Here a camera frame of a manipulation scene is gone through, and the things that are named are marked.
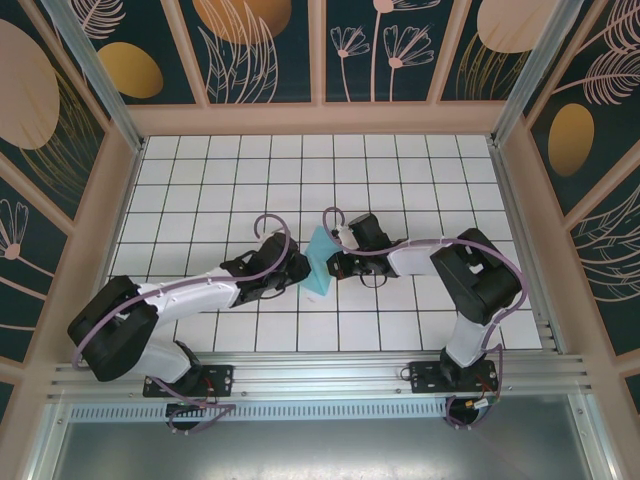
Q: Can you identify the light blue paper sheet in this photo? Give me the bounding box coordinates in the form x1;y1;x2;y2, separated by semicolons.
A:
298;224;335;302

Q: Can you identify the grey metal sheet panel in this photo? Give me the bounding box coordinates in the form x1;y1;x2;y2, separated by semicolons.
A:
29;418;619;480

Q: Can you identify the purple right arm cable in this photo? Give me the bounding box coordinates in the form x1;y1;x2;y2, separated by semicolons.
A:
322;206;530;431

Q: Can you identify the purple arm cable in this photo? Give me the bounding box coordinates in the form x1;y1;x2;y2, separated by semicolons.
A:
72;213;292;436
322;206;530;431

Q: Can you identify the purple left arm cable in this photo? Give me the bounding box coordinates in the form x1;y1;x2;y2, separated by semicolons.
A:
72;213;292;436

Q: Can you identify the long aluminium mounting rail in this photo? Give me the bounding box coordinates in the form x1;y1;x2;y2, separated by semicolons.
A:
47;351;599;401

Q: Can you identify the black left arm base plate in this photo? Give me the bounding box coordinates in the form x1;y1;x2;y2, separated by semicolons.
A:
143;363;236;399

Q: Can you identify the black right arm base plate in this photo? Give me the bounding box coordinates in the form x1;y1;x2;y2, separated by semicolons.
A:
407;360;500;397

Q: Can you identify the slotted grey cable duct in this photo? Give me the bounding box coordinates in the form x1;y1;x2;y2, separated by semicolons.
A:
69;403;451;422

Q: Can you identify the aluminium table side rail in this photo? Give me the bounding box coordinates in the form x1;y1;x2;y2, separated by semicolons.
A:
74;139;147;362
489;142;567;355

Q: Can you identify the aluminium frame post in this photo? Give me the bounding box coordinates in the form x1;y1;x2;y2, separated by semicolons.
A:
489;0;610;147
39;0;147;154

